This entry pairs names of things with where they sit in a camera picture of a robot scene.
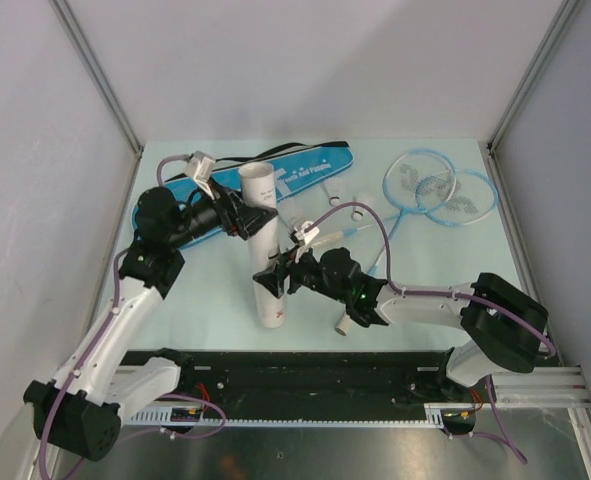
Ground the blue racket bag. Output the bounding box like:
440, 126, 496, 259
131, 140, 355, 249

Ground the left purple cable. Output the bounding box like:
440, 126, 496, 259
34, 153, 196, 480

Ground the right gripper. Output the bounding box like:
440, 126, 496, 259
255, 241, 349, 303

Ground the aluminium frame post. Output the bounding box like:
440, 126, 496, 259
486, 0, 585, 154
48, 0, 143, 159

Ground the left aluminium frame post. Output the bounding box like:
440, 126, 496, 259
48, 0, 143, 159

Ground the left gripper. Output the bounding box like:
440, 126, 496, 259
167, 177, 277, 250

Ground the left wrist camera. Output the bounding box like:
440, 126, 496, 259
184, 151, 216, 197

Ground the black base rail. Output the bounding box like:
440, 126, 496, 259
119, 349, 481, 431

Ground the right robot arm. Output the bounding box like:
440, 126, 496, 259
253, 248, 548, 401

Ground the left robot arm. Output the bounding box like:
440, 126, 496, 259
23, 181, 277, 462

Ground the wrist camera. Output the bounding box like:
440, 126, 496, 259
184, 151, 216, 197
290, 221, 320, 263

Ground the right aluminium frame post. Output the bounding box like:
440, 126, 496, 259
486, 0, 585, 154

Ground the white shuttlecock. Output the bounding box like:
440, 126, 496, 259
279, 197, 305, 230
322, 176, 346, 207
351, 193, 372, 222

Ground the white shuttlecock tube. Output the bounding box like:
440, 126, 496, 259
239, 162, 286, 329

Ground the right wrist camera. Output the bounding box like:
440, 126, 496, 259
290, 221, 320, 263

